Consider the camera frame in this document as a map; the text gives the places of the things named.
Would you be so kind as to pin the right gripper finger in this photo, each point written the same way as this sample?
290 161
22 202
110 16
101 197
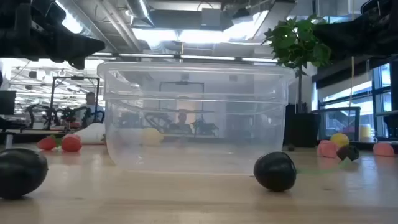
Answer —
354 37

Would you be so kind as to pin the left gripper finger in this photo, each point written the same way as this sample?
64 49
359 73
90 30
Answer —
81 46

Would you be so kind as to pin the clear plastic tupperware container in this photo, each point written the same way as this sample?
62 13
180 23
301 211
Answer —
124 81

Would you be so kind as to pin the red toy strawberry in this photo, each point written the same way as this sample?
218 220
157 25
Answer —
71 143
46 143

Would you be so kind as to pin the yellow toy lemon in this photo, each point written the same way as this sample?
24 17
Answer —
151 137
340 139

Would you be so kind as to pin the pink toy raspberry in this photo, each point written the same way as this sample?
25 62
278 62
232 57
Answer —
383 149
326 149

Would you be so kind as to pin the toy blackberry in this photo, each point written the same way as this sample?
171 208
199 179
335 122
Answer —
348 153

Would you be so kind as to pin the dark toy cherry with stem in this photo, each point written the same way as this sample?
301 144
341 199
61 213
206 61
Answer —
275 172

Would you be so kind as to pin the background black robot arm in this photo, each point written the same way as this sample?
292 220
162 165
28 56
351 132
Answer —
40 116

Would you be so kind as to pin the person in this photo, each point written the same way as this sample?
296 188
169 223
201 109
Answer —
90 99
182 119

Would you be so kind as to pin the green plant in black pot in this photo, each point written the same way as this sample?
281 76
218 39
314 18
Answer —
295 43

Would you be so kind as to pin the black computer monitor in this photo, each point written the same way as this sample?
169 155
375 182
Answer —
7 102

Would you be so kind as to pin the black mesh office chair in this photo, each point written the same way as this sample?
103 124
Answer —
335 109

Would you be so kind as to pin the black office desk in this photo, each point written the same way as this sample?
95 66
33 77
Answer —
387 113

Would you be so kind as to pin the background wooden desk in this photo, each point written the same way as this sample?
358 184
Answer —
31 132

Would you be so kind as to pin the yellow cup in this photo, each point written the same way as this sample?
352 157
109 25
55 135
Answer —
366 132

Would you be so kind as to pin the black panel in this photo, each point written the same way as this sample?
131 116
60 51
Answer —
287 124

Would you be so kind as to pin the long ceiling light bar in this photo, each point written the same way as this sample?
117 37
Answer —
202 57

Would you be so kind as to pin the grey ceiling box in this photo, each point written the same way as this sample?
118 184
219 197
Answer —
211 18

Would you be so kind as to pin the silver ceiling duct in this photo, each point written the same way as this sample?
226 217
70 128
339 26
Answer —
141 14

